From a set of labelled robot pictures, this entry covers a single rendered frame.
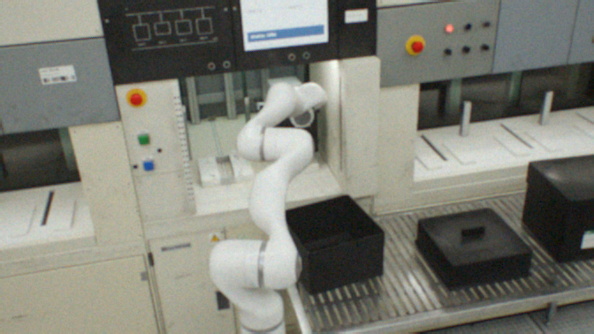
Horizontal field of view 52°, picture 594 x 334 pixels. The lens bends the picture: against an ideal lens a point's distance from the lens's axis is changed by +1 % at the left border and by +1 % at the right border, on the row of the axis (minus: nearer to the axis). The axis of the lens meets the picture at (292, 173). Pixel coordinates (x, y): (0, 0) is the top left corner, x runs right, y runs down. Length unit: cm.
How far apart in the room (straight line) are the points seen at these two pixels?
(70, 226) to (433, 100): 163
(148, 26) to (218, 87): 109
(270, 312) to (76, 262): 99
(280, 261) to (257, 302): 16
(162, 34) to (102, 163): 49
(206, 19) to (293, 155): 57
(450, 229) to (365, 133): 45
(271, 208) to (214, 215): 72
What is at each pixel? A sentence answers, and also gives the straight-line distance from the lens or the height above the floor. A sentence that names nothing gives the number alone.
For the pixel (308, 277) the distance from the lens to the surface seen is 199.
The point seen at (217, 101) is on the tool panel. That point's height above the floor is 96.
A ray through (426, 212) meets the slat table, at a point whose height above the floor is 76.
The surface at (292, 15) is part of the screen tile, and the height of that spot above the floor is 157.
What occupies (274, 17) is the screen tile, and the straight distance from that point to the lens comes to 203.
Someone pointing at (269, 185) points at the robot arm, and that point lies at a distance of 163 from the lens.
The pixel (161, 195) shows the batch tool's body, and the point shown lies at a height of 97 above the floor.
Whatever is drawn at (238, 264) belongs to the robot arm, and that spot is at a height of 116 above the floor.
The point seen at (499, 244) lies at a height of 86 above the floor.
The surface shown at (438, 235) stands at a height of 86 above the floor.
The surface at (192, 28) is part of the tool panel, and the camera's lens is 200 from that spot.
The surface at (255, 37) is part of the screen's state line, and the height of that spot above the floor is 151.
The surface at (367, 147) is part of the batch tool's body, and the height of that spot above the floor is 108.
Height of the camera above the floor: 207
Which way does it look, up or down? 29 degrees down
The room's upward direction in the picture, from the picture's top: 3 degrees counter-clockwise
